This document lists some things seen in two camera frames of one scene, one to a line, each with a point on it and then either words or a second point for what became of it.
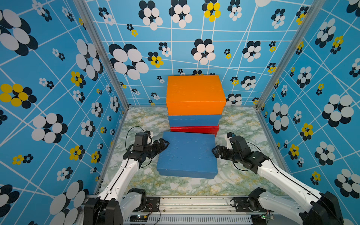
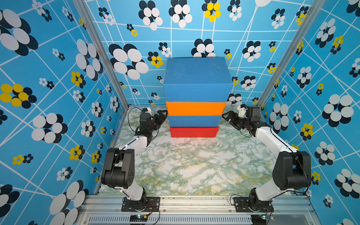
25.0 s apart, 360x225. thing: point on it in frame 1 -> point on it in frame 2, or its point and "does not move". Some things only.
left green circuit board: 138,218 does not move
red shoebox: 215,129 does not move
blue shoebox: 194,120 does not move
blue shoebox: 188,154 -> 197,79
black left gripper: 159,148 -> 162,118
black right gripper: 223,149 -> 230,114
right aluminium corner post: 311,19 does not move
